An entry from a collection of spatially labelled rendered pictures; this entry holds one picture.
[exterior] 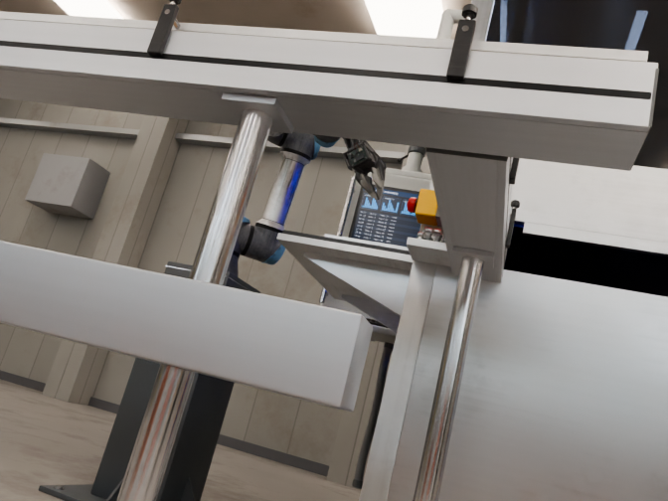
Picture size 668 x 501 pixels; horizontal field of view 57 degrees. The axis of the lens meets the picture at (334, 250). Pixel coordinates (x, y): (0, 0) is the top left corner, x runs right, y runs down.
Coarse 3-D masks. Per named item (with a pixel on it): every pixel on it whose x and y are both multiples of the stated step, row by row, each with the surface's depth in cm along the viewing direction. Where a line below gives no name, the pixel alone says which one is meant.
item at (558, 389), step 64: (448, 320) 156; (512, 320) 152; (576, 320) 148; (640, 320) 145; (512, 384) 147; (576, 384) 144; (640, 384) 141; (448, 448) 146; (512, 448) 143; (576, 448) 140; (640, 448) 137
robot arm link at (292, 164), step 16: (288, 144) 225; (304, 144) 224; (288, 160) 225; (304, 160) 226; (288, 176) 225; (272, 192) 225; (288, 192) 225; (272, 208) 224; (288, 208) 227; (256, 224) 224; (272, 224) 222; (256, 240) 220; (272, 240) 222; (256, 256) 223; (272, 256) 223
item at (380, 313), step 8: (344, 296) 228; (352, 296) 227; (352, 304) 227; (360, 304) 225; (368, 304) 225; (376, 304) 224; (368, 312) 224; (376, 312) 223; (384, 312) 222; (392, 312) 222; (384, 320) 221; (392, 320) 221; (392, 328) 220
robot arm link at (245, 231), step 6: (246, 222) 221; (246, 228) 220; (252, 228) 222; (240, 234) 218; (246, 234) 219; (252, 234) 220; (240, 240) 218; (246, 240) 219; (240, 246) 219; (246, 246) 219; (240, 252) 221; (246, 252) 221
